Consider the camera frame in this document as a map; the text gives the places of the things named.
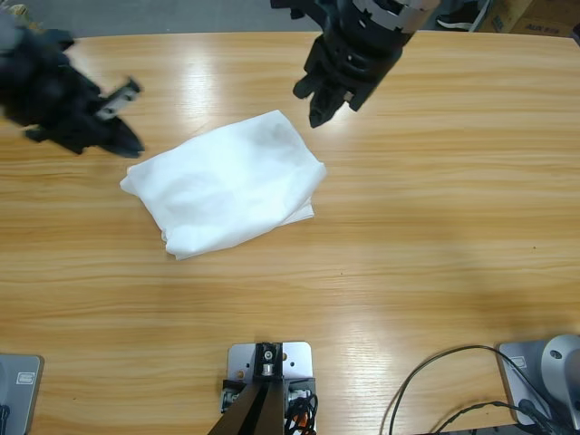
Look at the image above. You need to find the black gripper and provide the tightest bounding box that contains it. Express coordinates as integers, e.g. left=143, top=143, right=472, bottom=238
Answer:
left=269, top=0, right=406, bottom=130
left=0, top=27, right=147, bottom=160

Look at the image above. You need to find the white Unitree T-shirt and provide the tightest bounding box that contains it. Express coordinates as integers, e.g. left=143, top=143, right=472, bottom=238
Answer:
left=120, top=110, right=327, bottom=262
left=163, top=201, right=316, bottom=262

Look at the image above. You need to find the black white shoe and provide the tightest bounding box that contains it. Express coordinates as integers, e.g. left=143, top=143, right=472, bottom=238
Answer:
left=435, top=0, right=481, bottom=32

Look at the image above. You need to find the wooden pallet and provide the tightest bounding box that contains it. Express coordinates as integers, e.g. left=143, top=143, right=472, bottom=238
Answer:
left=0, top=0, right=33, bottom=24

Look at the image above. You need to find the brown cardboard box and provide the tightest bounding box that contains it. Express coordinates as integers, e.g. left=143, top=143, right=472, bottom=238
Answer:
left=485, top=0, right=580, bottom=39

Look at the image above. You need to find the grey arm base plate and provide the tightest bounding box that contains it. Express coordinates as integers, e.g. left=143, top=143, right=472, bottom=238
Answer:
left=0, top=353, right=43, bottom=435
left=498, top=334, right=580, bottom=429

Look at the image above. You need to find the white block with dark post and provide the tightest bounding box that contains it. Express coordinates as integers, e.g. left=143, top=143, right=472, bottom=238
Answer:
left=217, top=341, right=320, bottom=435

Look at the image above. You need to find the black cable at base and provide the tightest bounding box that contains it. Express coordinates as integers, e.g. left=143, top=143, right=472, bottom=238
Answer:
left=379, top=343, right=554, bottom=435

